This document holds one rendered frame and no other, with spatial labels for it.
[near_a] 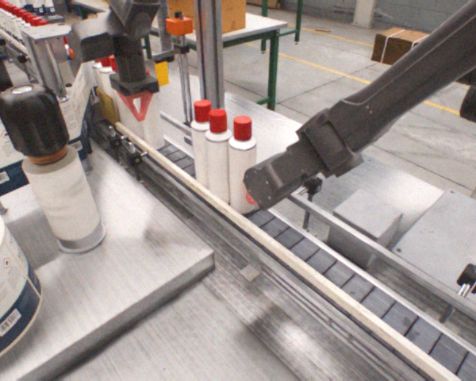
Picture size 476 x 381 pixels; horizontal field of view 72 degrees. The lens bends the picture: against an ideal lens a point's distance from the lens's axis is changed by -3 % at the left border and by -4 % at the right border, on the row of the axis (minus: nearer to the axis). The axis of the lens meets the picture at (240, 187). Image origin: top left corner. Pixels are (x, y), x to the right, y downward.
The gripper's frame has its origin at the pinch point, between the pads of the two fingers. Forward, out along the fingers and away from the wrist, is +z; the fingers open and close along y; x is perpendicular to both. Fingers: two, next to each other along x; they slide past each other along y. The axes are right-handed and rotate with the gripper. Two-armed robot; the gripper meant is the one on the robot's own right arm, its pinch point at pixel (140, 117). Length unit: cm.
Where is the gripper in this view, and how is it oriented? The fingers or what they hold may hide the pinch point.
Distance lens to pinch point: 79.4
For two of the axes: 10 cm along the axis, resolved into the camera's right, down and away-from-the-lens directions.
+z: -0.1, 7.8, 6.2
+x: 7.5, -4.1, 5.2
